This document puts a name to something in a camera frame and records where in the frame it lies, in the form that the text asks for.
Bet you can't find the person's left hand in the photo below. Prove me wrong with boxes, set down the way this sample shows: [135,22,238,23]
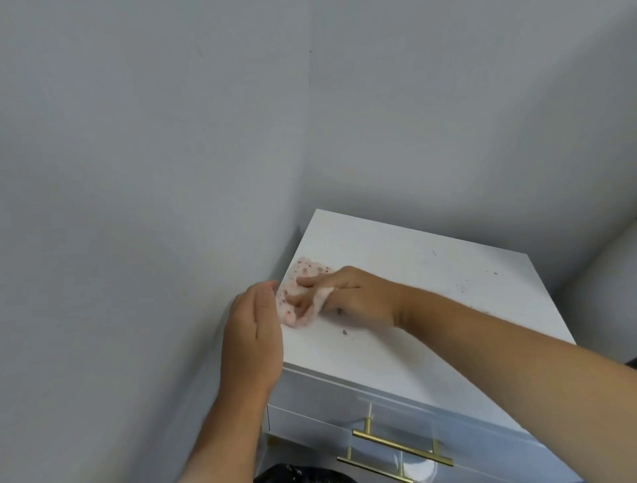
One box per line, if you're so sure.
[220,280,285,398]

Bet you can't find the person's right hand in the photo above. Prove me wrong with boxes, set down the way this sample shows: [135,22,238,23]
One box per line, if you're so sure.
[286,266,406,331]

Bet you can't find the pink spotted cleaning cloth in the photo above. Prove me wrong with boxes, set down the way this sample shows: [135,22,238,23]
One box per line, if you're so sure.
[275,256,335,329]

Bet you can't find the person's right forearm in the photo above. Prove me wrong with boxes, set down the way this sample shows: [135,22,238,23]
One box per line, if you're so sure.
[394,286,637,483]

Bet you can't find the person's left forearm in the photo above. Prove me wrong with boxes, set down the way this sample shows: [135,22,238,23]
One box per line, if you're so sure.
[178,383,273,483]

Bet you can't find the white drawer cabinet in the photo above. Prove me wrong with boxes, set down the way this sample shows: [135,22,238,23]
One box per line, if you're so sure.
[255,209,584,483]

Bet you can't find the black plastic bag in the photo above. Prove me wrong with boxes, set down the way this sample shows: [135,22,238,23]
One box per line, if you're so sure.
[255,463,320,483]

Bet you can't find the gold bar drawer handle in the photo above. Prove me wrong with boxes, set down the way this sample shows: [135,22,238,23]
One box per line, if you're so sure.
[352,417,455,468]
[336,446,414,483]

